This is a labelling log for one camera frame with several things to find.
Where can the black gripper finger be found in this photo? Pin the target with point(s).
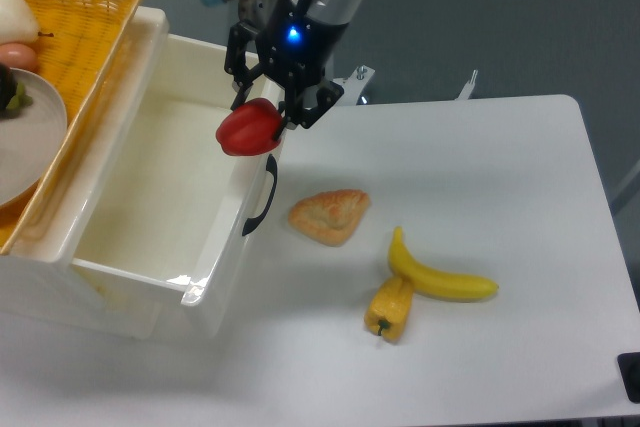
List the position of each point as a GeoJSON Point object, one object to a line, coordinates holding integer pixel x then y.
{"type": "Point", "coordinates": [305, 107]}
{"type": "Point", "coordinates": [240, 36]}

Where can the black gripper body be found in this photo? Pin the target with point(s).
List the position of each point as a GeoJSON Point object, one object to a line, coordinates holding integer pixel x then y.
{"type": "Point", "coordinates": [294, 47]}

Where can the red bell pepper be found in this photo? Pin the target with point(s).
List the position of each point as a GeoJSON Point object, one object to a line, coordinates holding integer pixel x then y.
{"type": "Point", "coordinates": [251, 129]}

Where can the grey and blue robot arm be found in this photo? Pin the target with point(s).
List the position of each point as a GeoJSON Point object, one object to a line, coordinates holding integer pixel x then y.
{"type": "Point", "coordinates": [334, 12]}

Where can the open white upper drawer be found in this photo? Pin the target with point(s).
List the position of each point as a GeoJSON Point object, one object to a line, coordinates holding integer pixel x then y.
{"type": "Point", "coordinates": [168, 224]}

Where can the yellow bell pepper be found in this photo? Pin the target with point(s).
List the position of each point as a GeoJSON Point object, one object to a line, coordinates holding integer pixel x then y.
{"type": "Point", "coordinates": [389, 309]}

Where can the golden pastry turnover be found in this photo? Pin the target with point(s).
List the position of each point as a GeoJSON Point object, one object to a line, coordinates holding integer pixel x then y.
{"type": "Point", "coordinates": [330, 217]}

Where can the yellow woven basket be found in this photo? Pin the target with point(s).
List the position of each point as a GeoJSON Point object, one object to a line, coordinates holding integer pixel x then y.
{"type": "Point", "coordinates": [86, 37]}

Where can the grey round plate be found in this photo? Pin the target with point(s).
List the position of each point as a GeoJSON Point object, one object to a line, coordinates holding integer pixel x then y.
{"type": "Point", "coordinates": [31, 136]}

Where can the white pear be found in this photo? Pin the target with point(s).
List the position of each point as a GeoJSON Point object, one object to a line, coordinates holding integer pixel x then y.
{"type": "Point", "coordinates": [19, 24]}

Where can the dark eggplant with green stem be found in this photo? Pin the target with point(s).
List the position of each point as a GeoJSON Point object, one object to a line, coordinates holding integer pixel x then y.
{"type": "Point", "coordinates": [13, 94]}

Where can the yellow banana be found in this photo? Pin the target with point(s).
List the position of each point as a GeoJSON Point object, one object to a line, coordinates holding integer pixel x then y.
{"type": "Point", "coordinates": [436, 283]}

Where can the black object at table edge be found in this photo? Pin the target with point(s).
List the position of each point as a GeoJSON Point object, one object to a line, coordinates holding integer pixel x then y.
{"type": "Point", "coordinates": [629, 367]}

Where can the white metal bracket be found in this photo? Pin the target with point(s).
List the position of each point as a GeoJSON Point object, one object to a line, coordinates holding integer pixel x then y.
{"type": "Point", "coordinates": [355, 86]}

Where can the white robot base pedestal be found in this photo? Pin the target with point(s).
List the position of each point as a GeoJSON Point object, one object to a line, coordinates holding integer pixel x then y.
{"type": "Point", "coordinates": [256, 13]}

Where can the black drawer handle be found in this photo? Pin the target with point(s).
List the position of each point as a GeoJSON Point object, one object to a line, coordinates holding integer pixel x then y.
{"type": "Point", "coordinates": [266, 193]}

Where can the white table frame post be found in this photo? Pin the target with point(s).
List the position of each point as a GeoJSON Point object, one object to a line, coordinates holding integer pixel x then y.
{"type": "Point", "coordinates": [468, 88]}

